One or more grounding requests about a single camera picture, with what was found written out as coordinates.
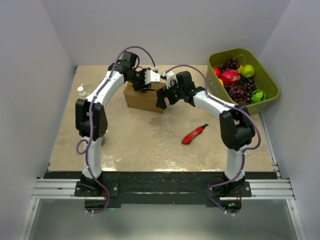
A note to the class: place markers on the purple grape bunch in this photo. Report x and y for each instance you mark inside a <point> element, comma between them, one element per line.
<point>241,91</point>

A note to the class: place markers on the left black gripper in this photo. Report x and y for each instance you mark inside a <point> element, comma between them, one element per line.
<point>142,86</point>

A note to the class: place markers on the green striped melon ball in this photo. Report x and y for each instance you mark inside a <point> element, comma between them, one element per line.
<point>258,96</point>

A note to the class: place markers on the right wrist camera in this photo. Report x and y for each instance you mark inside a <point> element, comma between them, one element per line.
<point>170,78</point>

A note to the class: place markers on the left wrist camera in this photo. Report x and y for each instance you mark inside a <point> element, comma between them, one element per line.
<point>151,77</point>

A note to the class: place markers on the dark grape bunch top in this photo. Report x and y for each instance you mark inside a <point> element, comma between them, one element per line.
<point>231,64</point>

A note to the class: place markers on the yellow fruit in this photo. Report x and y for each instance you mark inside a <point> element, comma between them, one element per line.
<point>240,68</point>

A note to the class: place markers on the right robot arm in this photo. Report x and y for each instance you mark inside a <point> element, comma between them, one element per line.
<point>236,129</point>

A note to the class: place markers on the brown cardboard express box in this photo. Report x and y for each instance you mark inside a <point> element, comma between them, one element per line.
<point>143,100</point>

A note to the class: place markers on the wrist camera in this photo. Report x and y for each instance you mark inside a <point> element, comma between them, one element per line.
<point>151,77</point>
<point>170,78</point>

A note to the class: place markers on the green apple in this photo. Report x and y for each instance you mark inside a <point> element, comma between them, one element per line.
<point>247,71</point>

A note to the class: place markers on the red apple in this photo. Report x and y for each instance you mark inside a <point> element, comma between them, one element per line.
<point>217,71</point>

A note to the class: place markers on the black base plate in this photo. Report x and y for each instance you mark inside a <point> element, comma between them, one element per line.
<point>216,179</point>

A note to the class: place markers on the pink dragon fruit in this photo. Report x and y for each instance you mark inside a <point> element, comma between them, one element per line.
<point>230,76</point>

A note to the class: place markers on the aluminium rail frame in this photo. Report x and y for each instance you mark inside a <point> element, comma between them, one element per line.
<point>268,189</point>

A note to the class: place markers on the grey cylindrical bottle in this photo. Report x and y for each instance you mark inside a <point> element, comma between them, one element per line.
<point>103,141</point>

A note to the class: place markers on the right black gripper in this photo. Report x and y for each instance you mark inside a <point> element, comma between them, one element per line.
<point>161,94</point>

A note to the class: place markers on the red black utility knife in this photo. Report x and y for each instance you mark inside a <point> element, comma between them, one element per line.
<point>189,137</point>

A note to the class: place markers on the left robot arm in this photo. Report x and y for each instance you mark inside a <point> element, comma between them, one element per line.
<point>90,115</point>

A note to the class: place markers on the green plastic basket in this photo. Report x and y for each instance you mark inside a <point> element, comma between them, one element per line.
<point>262,79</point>

